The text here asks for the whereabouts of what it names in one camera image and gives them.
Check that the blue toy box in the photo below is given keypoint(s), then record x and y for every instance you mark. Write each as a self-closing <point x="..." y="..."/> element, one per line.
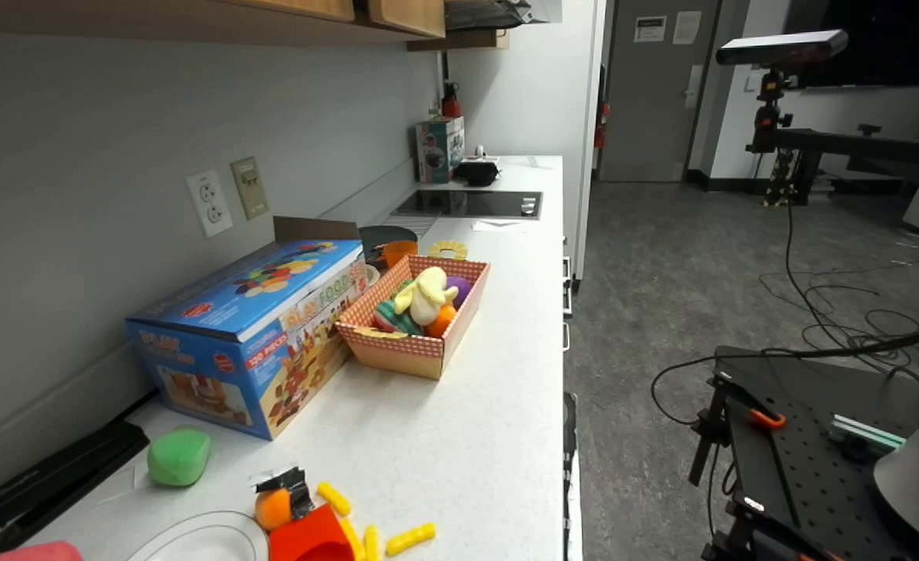
<point x="240" y="332"/>

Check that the black stereo camera bar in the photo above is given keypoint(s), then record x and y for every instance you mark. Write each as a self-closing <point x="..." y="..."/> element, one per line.
<point x="782" y="47"/>

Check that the yellow slice toy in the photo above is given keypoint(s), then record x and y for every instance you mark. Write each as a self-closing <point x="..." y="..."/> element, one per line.
<point x="449" y="250"/>

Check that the green sponge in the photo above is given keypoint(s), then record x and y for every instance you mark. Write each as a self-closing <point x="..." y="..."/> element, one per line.
<point x="177" y="458"/>

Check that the brown cardboard sheet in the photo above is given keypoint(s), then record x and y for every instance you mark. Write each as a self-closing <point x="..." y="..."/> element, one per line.
<point x="313" y="228"/>

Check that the black tripod with boom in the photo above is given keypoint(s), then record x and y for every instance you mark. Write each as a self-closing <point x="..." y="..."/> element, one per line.
<point x="843" y="144"/>

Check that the black bowl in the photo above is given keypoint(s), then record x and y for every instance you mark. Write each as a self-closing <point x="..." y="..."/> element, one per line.
<point x="477" y="172"/>

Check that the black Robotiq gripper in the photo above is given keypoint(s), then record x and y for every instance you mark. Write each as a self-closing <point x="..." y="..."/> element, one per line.
<point x="483" y="12"/>

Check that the black cooktop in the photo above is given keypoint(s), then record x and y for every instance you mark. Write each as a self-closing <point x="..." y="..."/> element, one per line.
<point x="469" y="203"/>

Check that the green vegetable toy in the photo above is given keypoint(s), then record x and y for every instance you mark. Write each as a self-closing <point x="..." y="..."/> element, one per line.
<point x="393" y="319"/>

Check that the yellow fry toy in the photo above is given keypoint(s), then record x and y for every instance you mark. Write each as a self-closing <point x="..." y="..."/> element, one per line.
<point x="335" y="501"/>
<point x="372" y="542"/>
<point x="410" y="539"/>

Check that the beige switch plate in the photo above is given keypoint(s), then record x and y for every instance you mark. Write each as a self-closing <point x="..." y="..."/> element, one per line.
<point x="251" y="189"/>

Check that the dark wall monitor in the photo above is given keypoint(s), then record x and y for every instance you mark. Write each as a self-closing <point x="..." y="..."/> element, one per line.
<point x="882" y="42"/>

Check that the dark grey round plate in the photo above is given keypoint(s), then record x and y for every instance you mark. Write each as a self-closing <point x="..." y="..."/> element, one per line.
<point x="385" y="236"/>

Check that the white refrigerator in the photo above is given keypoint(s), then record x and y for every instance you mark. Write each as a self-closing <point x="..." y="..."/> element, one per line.
<point x="525" y="103"/>

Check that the pale yellow banana toy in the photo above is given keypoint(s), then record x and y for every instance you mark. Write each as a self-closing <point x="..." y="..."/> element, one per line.
<point x="431" y="294"/>

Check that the black clip toy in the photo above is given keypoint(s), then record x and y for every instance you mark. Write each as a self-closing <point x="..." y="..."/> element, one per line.
<point x="287" y="485"/>

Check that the purple toy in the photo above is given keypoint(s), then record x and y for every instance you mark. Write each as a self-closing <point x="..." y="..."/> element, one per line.
<point x="458" y="289"/>

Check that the orange fruit toy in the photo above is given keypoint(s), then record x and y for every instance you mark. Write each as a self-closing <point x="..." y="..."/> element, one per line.
<point x="439" y="321"/>

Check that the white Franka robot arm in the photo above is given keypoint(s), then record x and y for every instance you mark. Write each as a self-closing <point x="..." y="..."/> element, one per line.
<point x="911" y="487"/>

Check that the white paper sign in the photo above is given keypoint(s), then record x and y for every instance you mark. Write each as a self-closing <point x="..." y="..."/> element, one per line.
<point x="685" y="27"/>
<point x="650" y="29"/>

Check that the green white box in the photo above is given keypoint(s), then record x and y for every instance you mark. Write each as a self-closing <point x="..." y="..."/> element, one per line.
<point x="439" y="150"/>

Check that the white wall outlet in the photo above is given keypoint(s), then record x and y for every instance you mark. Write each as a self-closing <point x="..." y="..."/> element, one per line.
<point x="209" y="203"/>

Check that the orange ball toy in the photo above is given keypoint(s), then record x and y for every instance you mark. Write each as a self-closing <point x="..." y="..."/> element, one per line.
<point x="273" y="512"/>

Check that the red toy container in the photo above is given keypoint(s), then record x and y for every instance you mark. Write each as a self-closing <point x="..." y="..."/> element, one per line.
<point x="307" y="539"/>

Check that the black breadboard table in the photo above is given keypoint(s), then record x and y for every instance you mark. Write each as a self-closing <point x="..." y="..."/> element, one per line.
<point x="801" y="467"/>

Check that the grey door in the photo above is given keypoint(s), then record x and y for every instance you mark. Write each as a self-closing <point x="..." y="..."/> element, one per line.
<point x="650" y="114"/>

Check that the red wall alarm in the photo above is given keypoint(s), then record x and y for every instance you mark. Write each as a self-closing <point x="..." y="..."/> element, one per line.
<point x="603" y="124"/>

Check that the teal white strip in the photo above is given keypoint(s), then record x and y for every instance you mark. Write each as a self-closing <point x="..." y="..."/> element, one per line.
<point x="868" y="432"/>

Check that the black and white keyboard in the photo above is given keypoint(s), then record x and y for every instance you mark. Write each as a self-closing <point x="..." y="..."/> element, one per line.
<point x="53" y="485"/>

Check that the pink toy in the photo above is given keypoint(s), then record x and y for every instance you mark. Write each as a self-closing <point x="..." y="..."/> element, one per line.
<point x="39" y="551"/>

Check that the wooden cabinet door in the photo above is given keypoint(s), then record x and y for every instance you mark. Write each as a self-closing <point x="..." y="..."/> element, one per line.
<point x="406" y="12"/>

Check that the white plate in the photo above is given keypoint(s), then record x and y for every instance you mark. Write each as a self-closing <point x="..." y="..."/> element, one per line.
<point x="197" y="539"/>

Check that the wooden upper cabinet unit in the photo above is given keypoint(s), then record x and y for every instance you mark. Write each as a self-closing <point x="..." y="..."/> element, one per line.
<point x="167" y="21"/>

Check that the red checkered basket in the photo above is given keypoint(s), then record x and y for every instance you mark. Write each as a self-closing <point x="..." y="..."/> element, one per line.
<point x="406" y="349"/>

